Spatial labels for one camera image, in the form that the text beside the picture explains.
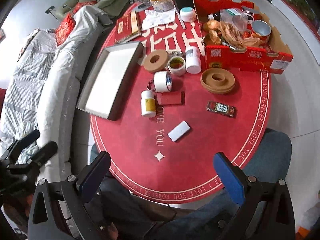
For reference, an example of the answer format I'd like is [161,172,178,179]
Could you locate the plain white plastic bottle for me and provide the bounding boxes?
[185,46,202,74]

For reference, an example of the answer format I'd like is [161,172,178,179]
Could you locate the flat red gift box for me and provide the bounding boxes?
[114,10,142,44]

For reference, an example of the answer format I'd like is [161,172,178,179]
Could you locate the grey covered sofa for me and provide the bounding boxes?
[0,5,105,175]

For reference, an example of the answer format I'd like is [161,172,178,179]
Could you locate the red round printed table mat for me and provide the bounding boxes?
[89,0,272,204]

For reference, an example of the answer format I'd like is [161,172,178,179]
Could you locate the beige plastic bags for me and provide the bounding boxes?
[204,20,262,49]

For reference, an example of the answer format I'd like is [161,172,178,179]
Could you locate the blue chair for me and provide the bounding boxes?
[240,127,292,180]

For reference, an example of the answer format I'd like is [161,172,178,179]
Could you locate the large metal hose clamp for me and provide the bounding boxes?
[145,79,157,92]

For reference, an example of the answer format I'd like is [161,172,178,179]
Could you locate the white rectangular block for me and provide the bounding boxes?
[167,120,192,142]

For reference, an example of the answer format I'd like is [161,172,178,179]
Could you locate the rimmed brown ring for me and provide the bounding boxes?
[200,69,236,95]

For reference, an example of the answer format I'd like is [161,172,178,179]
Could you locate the white jar with teal lid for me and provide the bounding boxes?
[179,6,197,22]

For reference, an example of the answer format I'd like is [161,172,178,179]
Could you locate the cream tape roll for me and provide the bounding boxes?
[167,56,187,76]

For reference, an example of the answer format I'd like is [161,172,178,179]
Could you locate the small red box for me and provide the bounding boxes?
[155,91,185,105]

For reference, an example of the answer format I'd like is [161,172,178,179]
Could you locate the white paper sheet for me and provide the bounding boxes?
[141,9,175,32]

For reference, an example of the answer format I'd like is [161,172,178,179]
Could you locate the green armchair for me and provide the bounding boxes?
[56,0,130,22]

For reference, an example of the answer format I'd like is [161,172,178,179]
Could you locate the grey striped blanket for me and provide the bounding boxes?
[0,29,58,135]

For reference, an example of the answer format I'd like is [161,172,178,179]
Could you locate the red patterned cushion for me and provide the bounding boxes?
[55,14,77,47]
[72,0,98,13]

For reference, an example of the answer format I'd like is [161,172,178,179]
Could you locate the person's legs in jeans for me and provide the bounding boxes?
[90,145,240,240]

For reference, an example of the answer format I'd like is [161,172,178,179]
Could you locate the small printed tin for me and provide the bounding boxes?
[206,100,237,117]

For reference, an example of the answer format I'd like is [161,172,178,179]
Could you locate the glass jar with gold lid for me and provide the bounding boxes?
[150,0,173,12]

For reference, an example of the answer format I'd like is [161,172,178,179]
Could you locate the green potted plants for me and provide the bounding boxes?
[280,0,315,20]

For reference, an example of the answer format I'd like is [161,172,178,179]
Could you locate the clear plastic container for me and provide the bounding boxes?
[220,9,250,30]

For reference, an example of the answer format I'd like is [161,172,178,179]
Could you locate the white tape roll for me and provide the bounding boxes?
[153,71,173,93]

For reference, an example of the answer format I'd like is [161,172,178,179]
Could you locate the red cardboard box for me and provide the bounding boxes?
[193,0,294,75]

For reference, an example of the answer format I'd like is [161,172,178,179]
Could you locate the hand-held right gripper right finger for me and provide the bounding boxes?
[213,152,297,240]

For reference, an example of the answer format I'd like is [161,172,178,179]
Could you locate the grey shallow cardboard box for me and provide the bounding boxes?
[76,41,145,121]

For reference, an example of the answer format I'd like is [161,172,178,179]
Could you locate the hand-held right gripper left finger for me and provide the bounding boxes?
[27,151,118,240]

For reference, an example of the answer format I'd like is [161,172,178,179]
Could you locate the white bottle with yellow label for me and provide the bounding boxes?
[141,90,157,117]

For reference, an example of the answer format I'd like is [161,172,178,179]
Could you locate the metal tin can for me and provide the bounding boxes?
[251,19,272,43]

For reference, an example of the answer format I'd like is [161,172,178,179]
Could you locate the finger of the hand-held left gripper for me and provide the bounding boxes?
[15,141,58,170]
[0,129,40,161]

